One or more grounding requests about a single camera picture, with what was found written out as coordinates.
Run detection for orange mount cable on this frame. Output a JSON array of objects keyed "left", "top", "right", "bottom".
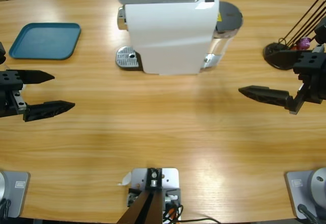
[{"left": 165, "top": 207, "right": 179, "bottom": 218}]

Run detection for black mount cable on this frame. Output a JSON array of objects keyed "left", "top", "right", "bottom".
[{"left": 162, "top": 203, "right": 222, "bottom": 224}]

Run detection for clear water tank black lid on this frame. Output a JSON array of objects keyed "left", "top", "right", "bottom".
[{"left": 202, "top": 1, "right": 244, "bottom": 70}]

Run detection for black capsule holder with rods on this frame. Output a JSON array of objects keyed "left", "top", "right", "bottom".
[{"left": 263, "top": 0, "right": 326, "bottom": 71}]

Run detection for blue plastic tray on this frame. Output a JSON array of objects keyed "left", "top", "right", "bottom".
[{"left": 8, "top": 22, "right": 82, "bottom": 61}]

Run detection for white capsule coffee machine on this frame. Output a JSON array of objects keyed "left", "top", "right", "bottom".
[{"left": 117, "top": 0, "right": 220, "bottom": 76}]

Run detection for dark camera post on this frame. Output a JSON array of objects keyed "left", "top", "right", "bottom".
[{"left": 117, "top": 167, "right": 164, "bottom": 224}]

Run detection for chrome slotted drip tray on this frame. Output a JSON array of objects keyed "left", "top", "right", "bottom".
[{"left": 116, "top": 45, "right": 141, "bottom": 69}]

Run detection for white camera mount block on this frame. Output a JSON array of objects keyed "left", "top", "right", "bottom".
[{"left": 127, "top": 167, "right": 182, "bottom": 222}]

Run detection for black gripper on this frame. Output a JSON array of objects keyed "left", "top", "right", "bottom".
[
  {"left": 0, "top": 69, "right": 76, "bottom": 122},
  {"left": 238, "top": 50, "right": 326, "bottom": 115}
]

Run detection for white tape tab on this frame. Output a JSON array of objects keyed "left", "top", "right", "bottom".
[{"left": 117, "top": 172, "right": 132, "bottom": 186}]

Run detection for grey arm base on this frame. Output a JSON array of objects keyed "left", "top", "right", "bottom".
[
  {"left": 0, "top": 171, "right": 31, "bottom": 218},
  {"left": 284, "top": 167, "right": 326, "bottom": 219}
]

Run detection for black base cable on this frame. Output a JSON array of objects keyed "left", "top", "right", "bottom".
[
  {"left": 0, "top": 199, "right": 11, "bottom": 218},
  {"left": 297, "top": 203, "right": 319, "bottom": 224}
]

